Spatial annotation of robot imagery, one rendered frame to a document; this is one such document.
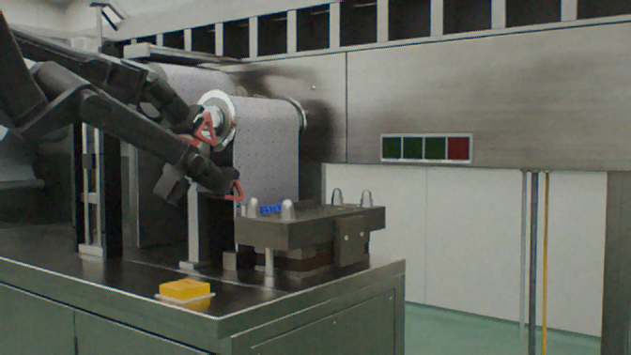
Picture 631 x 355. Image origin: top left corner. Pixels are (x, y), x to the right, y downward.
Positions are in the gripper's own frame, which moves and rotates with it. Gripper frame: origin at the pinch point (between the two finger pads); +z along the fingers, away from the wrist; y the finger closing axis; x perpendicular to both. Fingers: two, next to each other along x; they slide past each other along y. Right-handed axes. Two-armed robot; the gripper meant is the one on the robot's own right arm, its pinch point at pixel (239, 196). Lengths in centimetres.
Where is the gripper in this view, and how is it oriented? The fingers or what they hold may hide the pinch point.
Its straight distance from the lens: 139.9
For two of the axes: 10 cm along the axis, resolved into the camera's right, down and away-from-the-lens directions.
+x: 3.1, -8.9, 3.4
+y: 7.9, 0.3, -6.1
